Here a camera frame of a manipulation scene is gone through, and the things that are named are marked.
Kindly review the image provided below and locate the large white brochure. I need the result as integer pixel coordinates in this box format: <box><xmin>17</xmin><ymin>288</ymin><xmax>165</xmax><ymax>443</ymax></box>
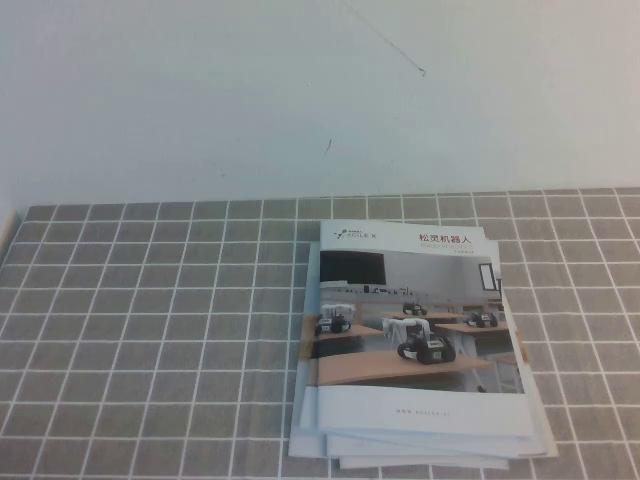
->
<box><xmin>287</xmin><ymin>242</ymin><xmax>560</xmax><ymax>459</ymax></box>

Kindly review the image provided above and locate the checked tablecloth with white grid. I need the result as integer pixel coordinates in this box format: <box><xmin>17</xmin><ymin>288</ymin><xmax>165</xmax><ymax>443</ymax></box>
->
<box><xmin>0</xmin><ymin>187</ymin><xmax>640</xmax><ymax>480</ymax></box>

